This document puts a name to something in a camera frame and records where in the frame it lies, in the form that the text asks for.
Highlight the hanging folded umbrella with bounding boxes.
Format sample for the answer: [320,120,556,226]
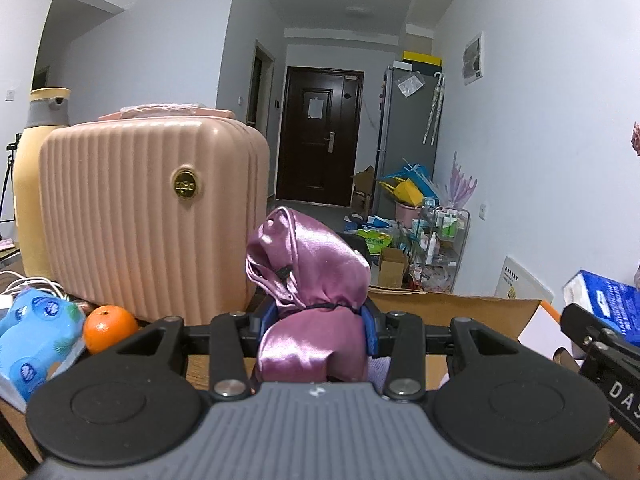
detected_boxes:
[422,72,446,146]

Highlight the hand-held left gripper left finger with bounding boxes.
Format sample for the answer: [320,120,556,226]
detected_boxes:
[117,304,281,402]

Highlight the grey refrigerator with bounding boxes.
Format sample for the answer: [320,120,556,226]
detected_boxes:
[375,64,445,216]

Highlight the dark brown entrance door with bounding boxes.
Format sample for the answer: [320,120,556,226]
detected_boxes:
[275,66,365,207]

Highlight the small open cardboard box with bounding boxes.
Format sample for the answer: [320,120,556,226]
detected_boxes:
[377,247,408,288]

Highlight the black tripod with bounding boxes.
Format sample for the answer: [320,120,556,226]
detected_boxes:
[0,132,22,241]

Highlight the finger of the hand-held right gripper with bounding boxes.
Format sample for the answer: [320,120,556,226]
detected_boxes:
[559,304,640,378]

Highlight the blue tissue pack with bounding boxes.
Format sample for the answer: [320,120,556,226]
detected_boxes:
[0,287,87,403]

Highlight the blue bags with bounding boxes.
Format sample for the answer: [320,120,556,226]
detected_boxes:
[380,160,436,193]

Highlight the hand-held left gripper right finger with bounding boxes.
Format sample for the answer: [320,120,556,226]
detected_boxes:
[360,304,521,403]

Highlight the clear plastic bag on refrigerator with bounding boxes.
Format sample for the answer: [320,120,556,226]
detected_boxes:
[395,74,426,97]

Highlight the orange cardboard box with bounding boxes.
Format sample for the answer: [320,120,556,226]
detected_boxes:
[367,287,586,396]

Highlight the pink satin pouch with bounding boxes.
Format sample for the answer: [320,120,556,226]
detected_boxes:
[245,206,372,383]

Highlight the blue and white box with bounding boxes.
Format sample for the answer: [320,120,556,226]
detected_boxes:
[562,270,640,348]

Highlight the yellow bag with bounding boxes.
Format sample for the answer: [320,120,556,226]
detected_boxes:
[392,179,425,206]

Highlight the brown cardboard box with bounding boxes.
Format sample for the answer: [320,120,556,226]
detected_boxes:
[351,166,376,216]

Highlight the purple wall decal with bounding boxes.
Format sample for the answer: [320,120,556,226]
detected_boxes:
[447,152,476,208]

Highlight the pink bucket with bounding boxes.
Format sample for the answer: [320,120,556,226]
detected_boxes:
[395,201,423,228]

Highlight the yellow and black box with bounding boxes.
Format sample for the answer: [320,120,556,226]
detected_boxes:
[402,50,443,67]

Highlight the side door frame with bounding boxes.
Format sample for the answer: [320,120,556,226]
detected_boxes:
[247,40,277,141]

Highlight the lilac cloth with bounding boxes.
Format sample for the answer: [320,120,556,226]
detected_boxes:
[367,357,396,391]

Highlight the white cable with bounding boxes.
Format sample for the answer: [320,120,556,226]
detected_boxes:
[0,270,68,306]

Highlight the green printed bag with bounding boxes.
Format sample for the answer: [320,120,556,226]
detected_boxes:
[357,227,393,251]

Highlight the yellow bottle with grey collar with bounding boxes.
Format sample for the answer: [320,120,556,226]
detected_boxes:
[12,87,72,281]

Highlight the orange fruit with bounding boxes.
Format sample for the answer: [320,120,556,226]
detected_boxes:
[82,305,140,356]

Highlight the pink ribbed suitcase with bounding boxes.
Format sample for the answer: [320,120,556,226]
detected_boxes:
[39,102,271,326]

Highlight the wire rolling cart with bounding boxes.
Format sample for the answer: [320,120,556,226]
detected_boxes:
[410,205,471,293]

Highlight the white wall electrical panel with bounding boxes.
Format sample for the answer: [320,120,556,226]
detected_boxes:
[462,30,486,86]

